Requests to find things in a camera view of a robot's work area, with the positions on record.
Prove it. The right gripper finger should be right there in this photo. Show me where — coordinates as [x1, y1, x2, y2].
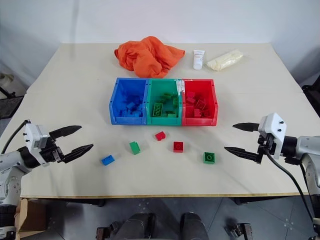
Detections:
[223, 146, 263, 165]
[232, 122, 261, 133]

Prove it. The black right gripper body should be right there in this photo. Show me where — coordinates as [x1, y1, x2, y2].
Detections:
[256, 133, 276, 165]

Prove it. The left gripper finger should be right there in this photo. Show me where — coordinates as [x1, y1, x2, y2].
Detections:
[48, 125, 83, 139]
[61, 143, 95, 165]

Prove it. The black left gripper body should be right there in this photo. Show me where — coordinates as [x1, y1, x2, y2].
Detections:
[37, 135, 65, 165]

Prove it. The red plastic bin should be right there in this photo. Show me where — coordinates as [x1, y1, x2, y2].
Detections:
[180, 78, 219, 127]

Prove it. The blue plastic bin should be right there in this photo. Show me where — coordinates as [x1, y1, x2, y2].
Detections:
[108, 77, 150, 125]

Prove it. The brown cardboard box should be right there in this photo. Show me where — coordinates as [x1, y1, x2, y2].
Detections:
[14, 198, 49, 239]

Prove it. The clear bag of pale filling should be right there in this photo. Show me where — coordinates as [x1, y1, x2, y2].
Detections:
[205, 48, 245, 73]

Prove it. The black table caster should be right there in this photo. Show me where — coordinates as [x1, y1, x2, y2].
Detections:
[224, 220, 254, 239]
[96, 220, 121, 240]

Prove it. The white tape strip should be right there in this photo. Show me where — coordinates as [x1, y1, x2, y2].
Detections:
[175, 79, 186, 95]

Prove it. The green plastic bin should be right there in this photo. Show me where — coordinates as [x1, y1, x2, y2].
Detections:
[145, 78, 185, 126]

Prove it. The white squeeze tube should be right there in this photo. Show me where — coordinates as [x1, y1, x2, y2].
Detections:
[192, 49, 206, 71]

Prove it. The dark rounded shape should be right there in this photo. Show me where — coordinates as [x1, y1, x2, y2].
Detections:
[179, 211, 210, 240]
[124, 212, 156, 240]

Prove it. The long green building brick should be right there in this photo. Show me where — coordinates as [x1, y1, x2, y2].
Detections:
[152, 102, 164, 118]

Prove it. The crumpled orange cloth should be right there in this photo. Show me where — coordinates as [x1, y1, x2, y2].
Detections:
[114, 35, 186, 79]

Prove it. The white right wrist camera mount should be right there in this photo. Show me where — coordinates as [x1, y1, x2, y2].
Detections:
[257, 112, 287, 160]

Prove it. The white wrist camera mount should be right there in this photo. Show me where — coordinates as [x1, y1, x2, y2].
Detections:
[23, 121, 51, 168]
[257, 112, 287, 160]

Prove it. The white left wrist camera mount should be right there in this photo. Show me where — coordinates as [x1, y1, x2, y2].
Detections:
[23, 121, 51, 168]

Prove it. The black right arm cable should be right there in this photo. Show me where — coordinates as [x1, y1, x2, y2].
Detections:
[264, 149, 316, 227]

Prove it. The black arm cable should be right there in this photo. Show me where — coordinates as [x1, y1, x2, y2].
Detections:
[0, 119, 32, 155]
[264, 149, 316, 227]

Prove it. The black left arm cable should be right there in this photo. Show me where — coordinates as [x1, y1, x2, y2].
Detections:
[0, 119, 32, 155]

